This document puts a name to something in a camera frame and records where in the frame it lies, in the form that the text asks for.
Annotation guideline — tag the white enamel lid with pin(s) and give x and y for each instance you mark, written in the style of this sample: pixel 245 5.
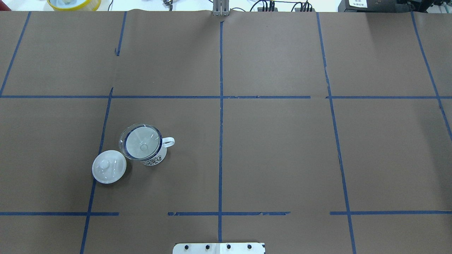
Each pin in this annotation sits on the white enamel lid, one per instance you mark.
pixel 109 166

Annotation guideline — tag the white enamel mug blue rim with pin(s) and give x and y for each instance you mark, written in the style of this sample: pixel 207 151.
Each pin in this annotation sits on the white enamel mug blue rim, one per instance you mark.
pixel 166 143

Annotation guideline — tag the black box device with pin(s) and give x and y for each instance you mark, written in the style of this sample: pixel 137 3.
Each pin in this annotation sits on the black box device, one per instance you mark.
pixel 373 6

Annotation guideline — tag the yellow tape roll with bowl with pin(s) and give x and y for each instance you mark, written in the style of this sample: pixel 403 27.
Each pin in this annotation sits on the yellow tape roll with bowl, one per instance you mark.
pixel 74 5

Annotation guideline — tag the grey metal frame post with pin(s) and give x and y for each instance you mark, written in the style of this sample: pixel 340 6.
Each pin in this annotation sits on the grey metal frame post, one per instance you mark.
pixel 221 7

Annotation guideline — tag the white camera stand base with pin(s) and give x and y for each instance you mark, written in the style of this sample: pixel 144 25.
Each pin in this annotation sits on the white camera stand base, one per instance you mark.
pixel 220 248

